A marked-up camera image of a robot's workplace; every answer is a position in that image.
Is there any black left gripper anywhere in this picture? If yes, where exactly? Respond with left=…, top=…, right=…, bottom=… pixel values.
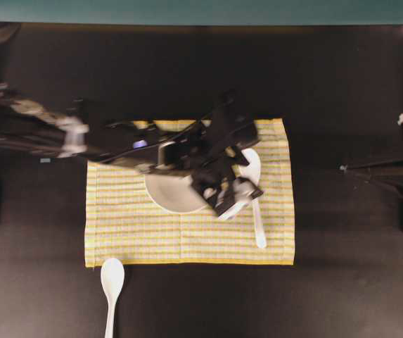
left=105, top=89, right=264, bottom=219

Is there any white chinese spoon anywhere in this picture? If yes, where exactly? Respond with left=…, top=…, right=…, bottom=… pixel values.
left=101, top=258, right=124, bottom=338
left=239, top=149, right=267, bottom=249

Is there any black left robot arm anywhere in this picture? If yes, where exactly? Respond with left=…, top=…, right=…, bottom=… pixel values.
left=0, top=83, right=262, bottom=219

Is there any yellow striped cloth placemat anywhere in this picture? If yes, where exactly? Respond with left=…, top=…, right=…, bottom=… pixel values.
left=84, top=118, right=295, bottom=268

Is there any white ceramic bowl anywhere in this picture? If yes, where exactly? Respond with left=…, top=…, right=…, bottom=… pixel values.
left=144, top=175, right=207, bottom=214

